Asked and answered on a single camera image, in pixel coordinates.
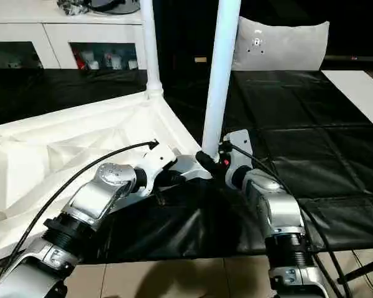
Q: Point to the white plastic table leg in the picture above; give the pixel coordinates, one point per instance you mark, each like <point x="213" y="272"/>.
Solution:
<point x="219" y="68"/>
<point x="150" y="46"/>

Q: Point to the white plastic table top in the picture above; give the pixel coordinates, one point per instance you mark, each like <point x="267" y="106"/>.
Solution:
<point x="43" y="161"/>

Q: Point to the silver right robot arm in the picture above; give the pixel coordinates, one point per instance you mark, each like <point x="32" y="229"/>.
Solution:
<point x="276" y="223"/>

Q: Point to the black table mat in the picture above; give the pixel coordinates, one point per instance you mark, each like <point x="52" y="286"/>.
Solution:
<point x="311" y="136"/>

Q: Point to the small yellow tag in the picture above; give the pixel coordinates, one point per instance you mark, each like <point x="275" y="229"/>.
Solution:
<point x="201" y="59"/>

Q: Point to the grey cushion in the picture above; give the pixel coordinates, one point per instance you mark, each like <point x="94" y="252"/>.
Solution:
<point x="280" y="45"/>

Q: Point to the white flat board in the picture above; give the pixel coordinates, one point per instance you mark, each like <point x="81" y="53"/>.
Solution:
<point x="360" y="96"/>

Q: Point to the white glass-door cabinet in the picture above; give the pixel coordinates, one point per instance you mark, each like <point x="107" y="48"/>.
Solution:
<point x="50" y="37"/>

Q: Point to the dark items on cabinet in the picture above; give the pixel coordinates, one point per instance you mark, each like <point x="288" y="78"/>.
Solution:
<point x="99" y="5"/>

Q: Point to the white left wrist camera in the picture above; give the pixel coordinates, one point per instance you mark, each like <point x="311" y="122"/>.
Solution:
<point x="154" y="164"/>

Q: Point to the black metal frame leg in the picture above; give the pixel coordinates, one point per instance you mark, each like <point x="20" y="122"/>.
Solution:
<point x="363" y="270"/>

